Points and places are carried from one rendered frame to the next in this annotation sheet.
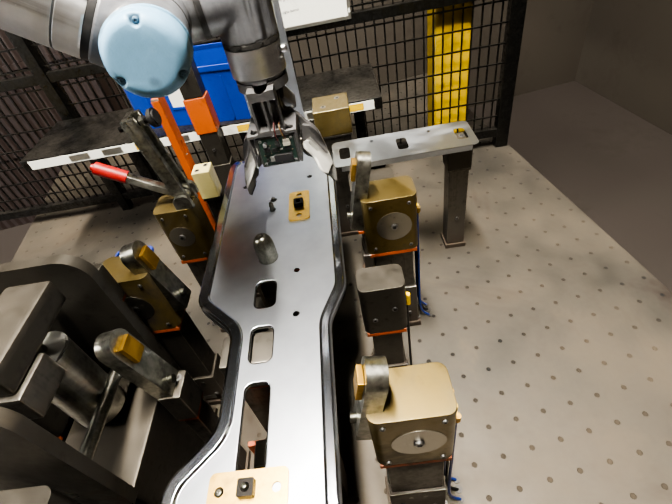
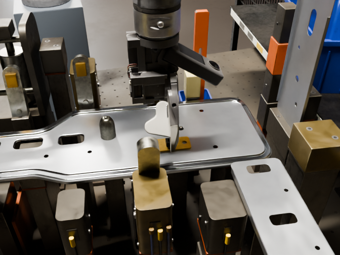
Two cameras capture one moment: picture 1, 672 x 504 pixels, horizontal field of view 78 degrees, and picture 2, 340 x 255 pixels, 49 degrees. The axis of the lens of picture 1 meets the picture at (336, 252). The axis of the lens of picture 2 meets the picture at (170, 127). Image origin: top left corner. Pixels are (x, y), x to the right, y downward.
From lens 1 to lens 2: 0.70 m
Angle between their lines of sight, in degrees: 56
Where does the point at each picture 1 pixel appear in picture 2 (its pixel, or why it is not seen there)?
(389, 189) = (150, 189)
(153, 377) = (11, 100)
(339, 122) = (301, 152)
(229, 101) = not seen: hidden behind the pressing
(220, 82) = not seen: hidden behind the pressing
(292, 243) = (120, 145)
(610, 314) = not seen: outside the picture
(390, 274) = (71, 211)
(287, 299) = (61, 150)
